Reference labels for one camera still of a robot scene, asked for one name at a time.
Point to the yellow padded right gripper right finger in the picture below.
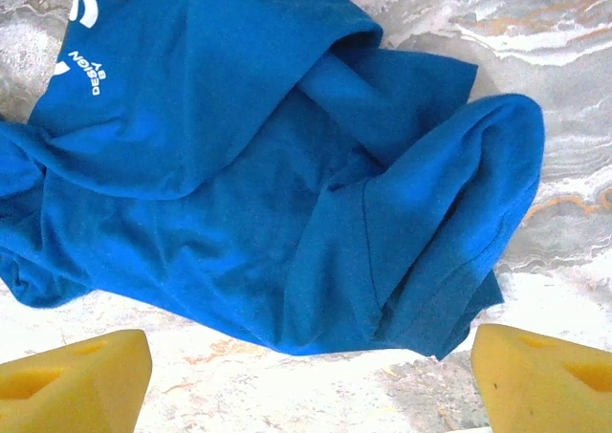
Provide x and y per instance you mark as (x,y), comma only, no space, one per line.
(540,385)

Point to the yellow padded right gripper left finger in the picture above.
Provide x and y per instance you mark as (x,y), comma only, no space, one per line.
(72,385)

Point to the blue t-shirt with white print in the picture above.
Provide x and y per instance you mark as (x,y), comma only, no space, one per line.
(229,175)

